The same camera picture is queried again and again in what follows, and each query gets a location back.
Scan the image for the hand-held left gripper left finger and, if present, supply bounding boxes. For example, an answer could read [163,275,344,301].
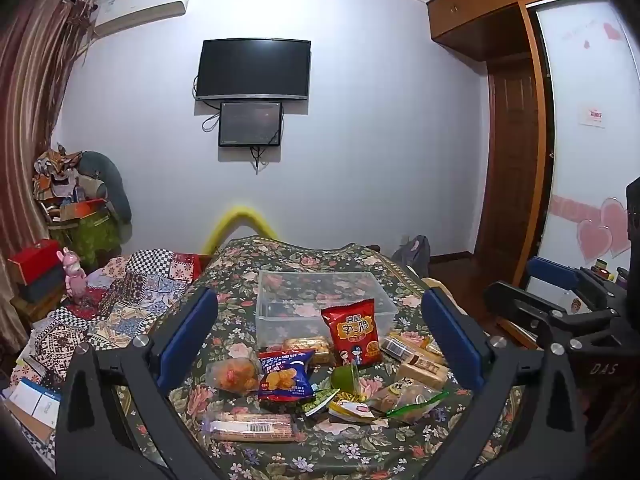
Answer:
[55,287,221,480]

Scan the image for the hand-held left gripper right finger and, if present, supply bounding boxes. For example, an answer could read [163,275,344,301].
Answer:
[420,287,588,480]

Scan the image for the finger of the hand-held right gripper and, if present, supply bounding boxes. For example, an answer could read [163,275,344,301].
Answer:
[527,256,626,311]
[484,281,571,356]

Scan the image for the green edged clear snack bag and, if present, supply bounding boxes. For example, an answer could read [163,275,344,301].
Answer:
[386,389,455,423]

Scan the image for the red snack bag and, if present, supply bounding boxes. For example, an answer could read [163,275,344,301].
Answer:
[321,298,383,367]

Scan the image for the blue chip bag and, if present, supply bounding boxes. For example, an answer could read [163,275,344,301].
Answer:
[257,349,317,402]

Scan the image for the clear rice cracker pack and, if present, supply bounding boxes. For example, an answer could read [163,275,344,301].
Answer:
[284,337,335,365]

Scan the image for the clear plastic container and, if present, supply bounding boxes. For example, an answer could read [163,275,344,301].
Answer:
[255,270,399,351]

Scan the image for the green white snack packet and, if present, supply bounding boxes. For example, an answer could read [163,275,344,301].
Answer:
[303,389,342,417]

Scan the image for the clear bag of orange snacks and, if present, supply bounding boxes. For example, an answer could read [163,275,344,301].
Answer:
[206,357,262,395]

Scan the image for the brown barcode snack pack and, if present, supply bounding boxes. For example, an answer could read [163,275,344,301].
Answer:
[380,332,447,367]

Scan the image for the pink heart stickers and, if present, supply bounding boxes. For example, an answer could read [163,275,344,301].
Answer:
[576,197,633,264]

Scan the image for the patchwork quilt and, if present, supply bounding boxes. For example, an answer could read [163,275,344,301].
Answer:
[10,247,213,461]

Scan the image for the brown pastry clear pack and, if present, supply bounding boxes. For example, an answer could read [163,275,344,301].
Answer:
[367,380,416,415]

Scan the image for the grey pink backpack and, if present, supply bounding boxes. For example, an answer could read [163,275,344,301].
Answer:
[391,234,432,277]

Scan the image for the long wafer biscuit pack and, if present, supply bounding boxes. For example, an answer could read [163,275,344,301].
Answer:
[202,411,297,444]

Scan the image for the green jelly cup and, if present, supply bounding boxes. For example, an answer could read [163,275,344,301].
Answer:
[331,364,362,392]

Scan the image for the white wardrobe sliding door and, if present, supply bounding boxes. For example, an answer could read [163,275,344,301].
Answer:
[529,0,640,283]

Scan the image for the brown wooden door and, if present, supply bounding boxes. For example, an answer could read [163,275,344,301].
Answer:
[474,57,546,262]

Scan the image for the pink plush toy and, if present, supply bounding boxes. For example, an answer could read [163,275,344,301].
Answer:
[56,248,89,307]

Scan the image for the yellow foam tube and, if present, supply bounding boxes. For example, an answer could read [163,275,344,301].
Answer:
[201,205,279,257]

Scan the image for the green patterned bag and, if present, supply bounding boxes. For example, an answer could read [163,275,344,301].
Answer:
[51,212,122,267]

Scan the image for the white blue cardboard box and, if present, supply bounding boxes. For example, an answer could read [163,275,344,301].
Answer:
[9,377,64,432]

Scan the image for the orange cardboard box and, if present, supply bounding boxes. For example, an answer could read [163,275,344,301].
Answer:
[59,198,109,222]

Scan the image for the grey plush pillow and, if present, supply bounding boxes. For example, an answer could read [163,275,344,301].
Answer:
[80,151,132,224]

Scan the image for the red box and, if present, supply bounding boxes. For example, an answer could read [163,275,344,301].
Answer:
[7,239,64,282]

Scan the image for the pile of patterned clothes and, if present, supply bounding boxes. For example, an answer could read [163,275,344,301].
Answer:
[33,144,85,202]

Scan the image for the wooden overhead cabinet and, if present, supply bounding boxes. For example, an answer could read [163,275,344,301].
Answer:
[426,0,608,62]

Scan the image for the brown striped curtain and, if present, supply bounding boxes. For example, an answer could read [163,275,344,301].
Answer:
[0,0,97,321]

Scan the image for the white air conditioner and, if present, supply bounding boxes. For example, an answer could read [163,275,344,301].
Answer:
[92,0,193,37]

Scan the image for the small black wall monitor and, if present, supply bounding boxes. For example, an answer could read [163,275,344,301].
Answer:
[218,101,284,149]

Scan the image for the black wall television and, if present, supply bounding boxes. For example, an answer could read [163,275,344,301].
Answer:
[194,38,312,102]

